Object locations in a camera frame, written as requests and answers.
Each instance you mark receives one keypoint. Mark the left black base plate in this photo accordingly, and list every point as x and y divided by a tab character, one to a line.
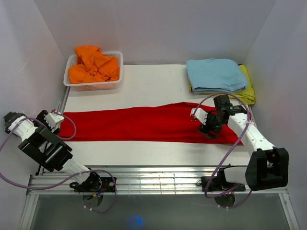
105	185

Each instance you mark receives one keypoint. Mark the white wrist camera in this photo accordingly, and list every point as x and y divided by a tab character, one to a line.
199	114
53	120

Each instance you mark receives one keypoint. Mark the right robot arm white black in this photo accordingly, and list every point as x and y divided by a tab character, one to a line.
268	165

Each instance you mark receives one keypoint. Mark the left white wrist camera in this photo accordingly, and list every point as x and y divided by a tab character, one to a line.
53	120

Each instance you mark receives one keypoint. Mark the light blue folded trousers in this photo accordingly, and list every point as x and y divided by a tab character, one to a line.
216	74

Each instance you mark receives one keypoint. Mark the orange trousers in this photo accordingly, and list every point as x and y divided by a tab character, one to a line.
93	66

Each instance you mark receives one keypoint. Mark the white plastic basket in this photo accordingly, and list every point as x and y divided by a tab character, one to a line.
109	85

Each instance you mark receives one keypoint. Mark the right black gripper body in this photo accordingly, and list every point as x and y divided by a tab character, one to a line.
213	123

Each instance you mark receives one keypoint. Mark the red trousers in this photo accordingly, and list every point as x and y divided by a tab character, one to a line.
165	123

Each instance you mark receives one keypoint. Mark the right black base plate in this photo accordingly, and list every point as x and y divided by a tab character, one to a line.
216	186

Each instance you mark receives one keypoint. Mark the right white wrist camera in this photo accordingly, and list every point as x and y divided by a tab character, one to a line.
199	114

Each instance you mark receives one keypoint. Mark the yellow folded trousers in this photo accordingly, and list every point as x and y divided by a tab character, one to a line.
247	93

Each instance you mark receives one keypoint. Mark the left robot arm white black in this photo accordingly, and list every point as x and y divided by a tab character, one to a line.
40	141

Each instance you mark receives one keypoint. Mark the aluminium rail frame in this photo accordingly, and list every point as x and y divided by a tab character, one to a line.
156	168

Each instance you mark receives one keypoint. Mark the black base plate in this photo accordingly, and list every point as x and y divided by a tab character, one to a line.
216	186
105	185

